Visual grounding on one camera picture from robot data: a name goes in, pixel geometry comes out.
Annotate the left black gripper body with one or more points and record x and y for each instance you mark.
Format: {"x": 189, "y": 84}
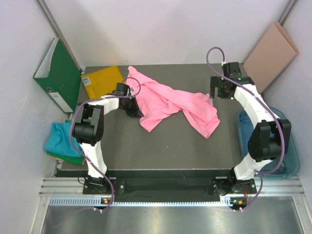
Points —
{"x": 130, "y": 104}

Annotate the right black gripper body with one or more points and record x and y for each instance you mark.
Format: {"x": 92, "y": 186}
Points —
{"x": 219, "y": 83}

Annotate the pink t shirt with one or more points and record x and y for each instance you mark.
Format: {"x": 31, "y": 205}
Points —
{"x": 158, "y": 101}

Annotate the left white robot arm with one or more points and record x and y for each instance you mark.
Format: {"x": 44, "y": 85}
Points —
{"x": 88, "y": 125}

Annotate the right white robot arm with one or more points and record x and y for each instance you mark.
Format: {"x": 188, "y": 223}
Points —
{"x": 270, "y": 137}

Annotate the yellow padded envelope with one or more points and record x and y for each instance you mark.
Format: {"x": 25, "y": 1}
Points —
{"x": 102, "y": 82}

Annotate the blue t shirt in bin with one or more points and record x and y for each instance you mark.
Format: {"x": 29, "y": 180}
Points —
{"x": 246, "y": 129}

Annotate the beige paper folder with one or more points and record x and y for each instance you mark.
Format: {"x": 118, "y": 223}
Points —
{"x": 273, "y": 53}

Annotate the teal folded t shirt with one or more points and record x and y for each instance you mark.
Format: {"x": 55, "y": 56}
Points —
{"x": 59, "y": 142}

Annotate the green folded t shirt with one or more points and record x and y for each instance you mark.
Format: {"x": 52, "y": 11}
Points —
{"x": 69, "y": 159}

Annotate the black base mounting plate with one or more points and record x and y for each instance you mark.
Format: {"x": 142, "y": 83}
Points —
{"x": 195, "y": 185}

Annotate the teal plastic bin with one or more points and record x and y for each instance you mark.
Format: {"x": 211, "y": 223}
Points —
{"x": 290, "y": 165}

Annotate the green ring binder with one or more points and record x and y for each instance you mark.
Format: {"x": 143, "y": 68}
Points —
{"x": 58, "y": 75}

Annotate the grey slotted cable duct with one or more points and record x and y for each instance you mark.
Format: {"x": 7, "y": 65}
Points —
{"x": 102, "y": 202}

